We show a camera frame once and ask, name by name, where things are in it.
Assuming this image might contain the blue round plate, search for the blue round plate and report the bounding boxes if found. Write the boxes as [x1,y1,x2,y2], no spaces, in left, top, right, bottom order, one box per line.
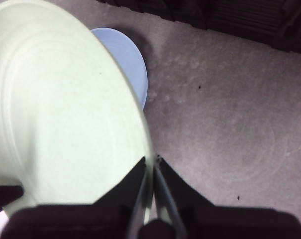
[90,27,149,112]

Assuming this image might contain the green round plate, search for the green round plate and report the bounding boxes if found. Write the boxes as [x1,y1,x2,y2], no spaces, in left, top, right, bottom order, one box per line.
[0,0,154,220]

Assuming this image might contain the black plastic plate rack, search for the black plastic plate rack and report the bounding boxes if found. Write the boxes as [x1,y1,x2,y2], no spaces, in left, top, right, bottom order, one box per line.
[98,0,301,54]

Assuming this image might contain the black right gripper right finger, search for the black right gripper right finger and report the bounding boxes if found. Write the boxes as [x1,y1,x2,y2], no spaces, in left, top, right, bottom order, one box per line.
[154,156,301,239]

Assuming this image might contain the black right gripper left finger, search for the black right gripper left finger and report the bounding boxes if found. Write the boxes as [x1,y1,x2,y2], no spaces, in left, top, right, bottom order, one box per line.
[0,156,147,239]

